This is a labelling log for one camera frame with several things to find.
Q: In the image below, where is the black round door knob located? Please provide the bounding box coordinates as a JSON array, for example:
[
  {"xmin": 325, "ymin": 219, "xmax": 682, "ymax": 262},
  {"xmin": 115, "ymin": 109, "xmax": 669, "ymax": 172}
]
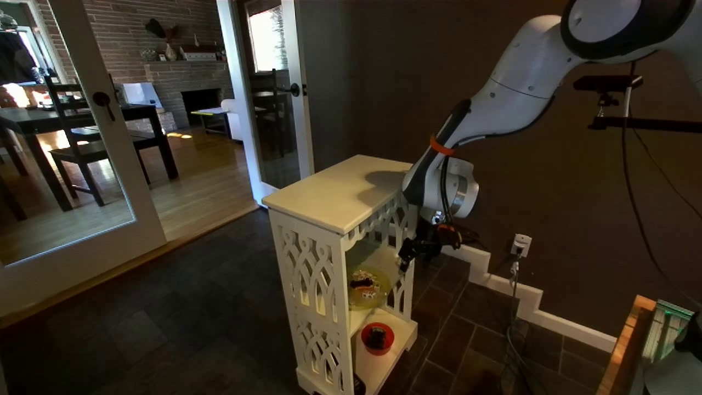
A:
[{"xmin": 91, "ymin": 89, "xmax": 116, "ymax": 123}]

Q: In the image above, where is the thin black outlet cable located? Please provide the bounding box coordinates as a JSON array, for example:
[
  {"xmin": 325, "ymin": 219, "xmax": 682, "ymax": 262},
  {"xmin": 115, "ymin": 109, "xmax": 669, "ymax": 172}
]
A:
[{"xmin": 503, "ymin": 255, "xmax": 531, "ymax": 395}]

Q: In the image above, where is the translucent yellow plate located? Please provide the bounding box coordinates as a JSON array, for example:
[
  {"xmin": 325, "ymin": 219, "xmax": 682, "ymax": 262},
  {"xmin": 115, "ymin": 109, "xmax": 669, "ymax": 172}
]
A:
[{"xmin": 348, "ymin": 267, "xmax": 392, "ymax": 310}]

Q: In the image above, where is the brick fireplace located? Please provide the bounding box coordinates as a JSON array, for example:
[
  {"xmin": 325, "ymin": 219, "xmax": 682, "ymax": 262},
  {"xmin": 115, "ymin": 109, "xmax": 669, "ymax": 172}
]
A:
[{"xmin": 143, "ymin": 60, "xmax": 236, "ymax": 137}]

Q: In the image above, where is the white lattice shelf unit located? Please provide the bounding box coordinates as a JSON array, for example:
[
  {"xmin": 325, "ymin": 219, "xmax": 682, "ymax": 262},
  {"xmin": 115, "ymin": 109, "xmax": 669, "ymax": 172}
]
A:
[{"xmin": 262, "ymin": 152, "xmax": 434, "ymax": 395}]

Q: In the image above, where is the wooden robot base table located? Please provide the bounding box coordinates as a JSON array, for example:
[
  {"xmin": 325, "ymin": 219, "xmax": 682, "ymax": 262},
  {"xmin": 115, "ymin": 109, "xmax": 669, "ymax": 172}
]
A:
[{"xmin": 596, "ymin": 292, "xmax": 702, "ymax": 395}]

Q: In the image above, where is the white glass door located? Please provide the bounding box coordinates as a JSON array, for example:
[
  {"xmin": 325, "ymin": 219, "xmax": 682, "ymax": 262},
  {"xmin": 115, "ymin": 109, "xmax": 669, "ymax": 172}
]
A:
[
  {"xmin": 213, "ymin": 0, "xmax": 318, "ymax": 208},
  {"xmin": 0, "ymin": 0, "xmax": 171, "ymax": 318}
]

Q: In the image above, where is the white wall outlet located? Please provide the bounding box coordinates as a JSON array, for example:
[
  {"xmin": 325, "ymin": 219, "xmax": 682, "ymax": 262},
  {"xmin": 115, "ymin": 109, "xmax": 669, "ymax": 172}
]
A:
[{"xmin": 510, "ymin": 230, "xmax": 536, "ymax": 262}]

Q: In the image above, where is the black camera stand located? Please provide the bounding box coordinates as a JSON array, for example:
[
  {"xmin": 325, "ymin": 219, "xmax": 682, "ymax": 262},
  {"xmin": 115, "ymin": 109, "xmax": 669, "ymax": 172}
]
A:
[{"xmin": 574, "ymin": 70, "xmax": 702, "ymax": 137}]

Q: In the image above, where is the dark wooden chair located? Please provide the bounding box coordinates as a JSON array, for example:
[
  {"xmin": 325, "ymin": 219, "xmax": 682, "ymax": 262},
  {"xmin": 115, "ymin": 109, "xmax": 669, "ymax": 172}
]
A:
[
  {"xmin": 0, "ymin": 101, "xmax": 183, "ymax": 215},
  {"xmin": 43, "ymin": 73, "xmax": 115, "ymax": 208}
]

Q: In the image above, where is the small black block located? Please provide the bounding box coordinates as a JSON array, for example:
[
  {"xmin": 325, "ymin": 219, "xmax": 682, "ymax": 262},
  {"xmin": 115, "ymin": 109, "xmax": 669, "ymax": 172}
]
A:
[{"xmin": 365, "ymin": 325, "xmax": 392, "ymax": 352}]

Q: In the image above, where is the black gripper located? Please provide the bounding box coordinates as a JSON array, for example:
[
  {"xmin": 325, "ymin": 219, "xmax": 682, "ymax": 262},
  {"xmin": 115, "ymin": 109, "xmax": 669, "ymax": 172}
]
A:
[{"xmin": 396, "ymin": 217, "xmax": 467, "ymax": 269}]

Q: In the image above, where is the small red plate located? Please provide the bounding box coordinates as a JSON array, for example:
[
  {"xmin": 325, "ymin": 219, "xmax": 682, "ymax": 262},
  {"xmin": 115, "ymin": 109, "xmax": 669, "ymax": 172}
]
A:
[{"xmin": 361, "ymin": 320, "xmax": 398, "ymax": 359}]

